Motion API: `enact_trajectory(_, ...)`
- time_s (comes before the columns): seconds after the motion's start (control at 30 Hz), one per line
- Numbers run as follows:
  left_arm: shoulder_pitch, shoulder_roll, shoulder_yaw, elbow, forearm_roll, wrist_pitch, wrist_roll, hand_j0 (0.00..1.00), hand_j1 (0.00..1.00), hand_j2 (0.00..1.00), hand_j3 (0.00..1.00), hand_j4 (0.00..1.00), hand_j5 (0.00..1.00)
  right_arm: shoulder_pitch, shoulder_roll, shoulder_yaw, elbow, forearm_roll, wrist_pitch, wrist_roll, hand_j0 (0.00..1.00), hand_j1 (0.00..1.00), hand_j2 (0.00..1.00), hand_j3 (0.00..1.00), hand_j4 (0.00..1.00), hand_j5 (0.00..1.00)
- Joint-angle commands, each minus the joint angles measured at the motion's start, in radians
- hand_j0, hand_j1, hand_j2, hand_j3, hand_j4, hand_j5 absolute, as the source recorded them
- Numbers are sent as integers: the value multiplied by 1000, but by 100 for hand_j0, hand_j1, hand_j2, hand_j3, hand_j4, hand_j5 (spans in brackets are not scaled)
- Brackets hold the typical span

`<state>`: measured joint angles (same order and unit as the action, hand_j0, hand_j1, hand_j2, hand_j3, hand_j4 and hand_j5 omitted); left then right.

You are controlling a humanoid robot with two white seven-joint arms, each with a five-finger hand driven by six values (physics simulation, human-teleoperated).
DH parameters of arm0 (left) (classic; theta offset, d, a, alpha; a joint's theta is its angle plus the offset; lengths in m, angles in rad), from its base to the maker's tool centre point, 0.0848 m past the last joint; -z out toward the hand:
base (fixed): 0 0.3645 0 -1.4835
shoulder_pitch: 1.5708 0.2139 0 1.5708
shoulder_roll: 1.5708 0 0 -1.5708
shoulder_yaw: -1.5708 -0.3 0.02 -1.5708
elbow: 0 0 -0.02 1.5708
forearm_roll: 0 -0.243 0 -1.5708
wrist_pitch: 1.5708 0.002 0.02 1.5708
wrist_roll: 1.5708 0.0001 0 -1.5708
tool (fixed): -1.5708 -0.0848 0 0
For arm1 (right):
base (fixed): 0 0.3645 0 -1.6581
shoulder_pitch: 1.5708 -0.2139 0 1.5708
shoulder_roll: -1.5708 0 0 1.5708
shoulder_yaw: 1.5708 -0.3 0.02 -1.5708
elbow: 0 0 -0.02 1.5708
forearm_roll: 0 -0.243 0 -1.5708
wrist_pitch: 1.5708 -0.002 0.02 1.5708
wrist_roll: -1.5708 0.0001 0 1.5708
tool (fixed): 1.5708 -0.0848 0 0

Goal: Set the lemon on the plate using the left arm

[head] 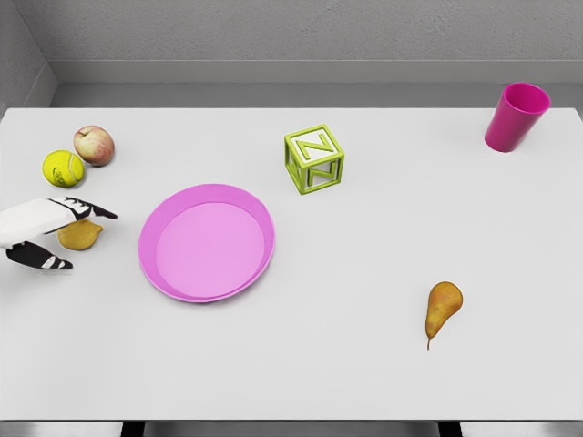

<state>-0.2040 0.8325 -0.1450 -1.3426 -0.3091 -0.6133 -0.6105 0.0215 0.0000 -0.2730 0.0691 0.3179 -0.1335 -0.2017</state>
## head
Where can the white striped left robot hand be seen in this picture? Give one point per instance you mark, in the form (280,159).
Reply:
(32,219)

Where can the yellow lemon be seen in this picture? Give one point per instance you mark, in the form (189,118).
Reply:
(79,236)

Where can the pink plate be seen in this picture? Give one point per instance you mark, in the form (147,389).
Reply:
(207,242)

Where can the yellow tennis ball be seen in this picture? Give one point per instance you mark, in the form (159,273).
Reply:
(63,169)

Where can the red yellow apple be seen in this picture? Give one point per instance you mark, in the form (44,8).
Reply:
(94,145)

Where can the green letter block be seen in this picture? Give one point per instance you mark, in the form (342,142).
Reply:
(314,158)

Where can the brown pear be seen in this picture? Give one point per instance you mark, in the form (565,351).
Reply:
(441,308)

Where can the magenta cup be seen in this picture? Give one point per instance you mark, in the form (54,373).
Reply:
(515,118)

